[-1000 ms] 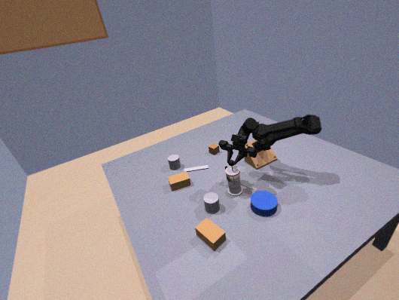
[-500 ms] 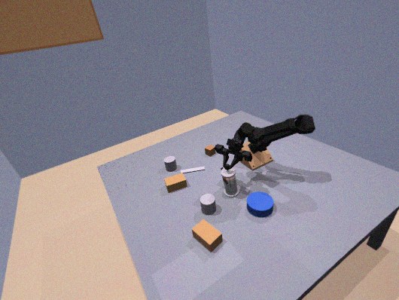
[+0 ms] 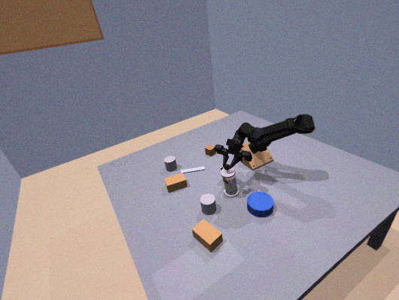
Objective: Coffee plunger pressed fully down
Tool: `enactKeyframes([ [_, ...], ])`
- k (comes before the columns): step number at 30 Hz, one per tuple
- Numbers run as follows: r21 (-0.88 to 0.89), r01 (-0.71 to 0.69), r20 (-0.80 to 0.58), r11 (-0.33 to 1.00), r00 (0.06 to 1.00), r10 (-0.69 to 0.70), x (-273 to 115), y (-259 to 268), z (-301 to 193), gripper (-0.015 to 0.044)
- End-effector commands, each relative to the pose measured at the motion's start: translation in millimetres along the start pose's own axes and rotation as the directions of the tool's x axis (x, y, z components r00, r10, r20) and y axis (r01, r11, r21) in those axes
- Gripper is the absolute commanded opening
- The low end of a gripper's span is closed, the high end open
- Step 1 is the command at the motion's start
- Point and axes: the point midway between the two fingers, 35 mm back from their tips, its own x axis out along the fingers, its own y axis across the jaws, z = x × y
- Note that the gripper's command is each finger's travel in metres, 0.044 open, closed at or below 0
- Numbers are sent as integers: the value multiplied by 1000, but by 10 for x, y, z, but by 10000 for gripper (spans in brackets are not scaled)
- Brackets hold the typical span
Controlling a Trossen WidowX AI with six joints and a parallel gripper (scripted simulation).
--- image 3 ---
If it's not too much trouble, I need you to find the blue short cylinder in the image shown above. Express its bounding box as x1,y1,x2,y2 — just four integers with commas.
247,191,274,218

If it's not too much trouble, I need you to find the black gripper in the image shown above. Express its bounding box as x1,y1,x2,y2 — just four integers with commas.
214,144,252,169

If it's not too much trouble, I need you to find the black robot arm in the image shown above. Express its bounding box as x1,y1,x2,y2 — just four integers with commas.
226,115,315,154

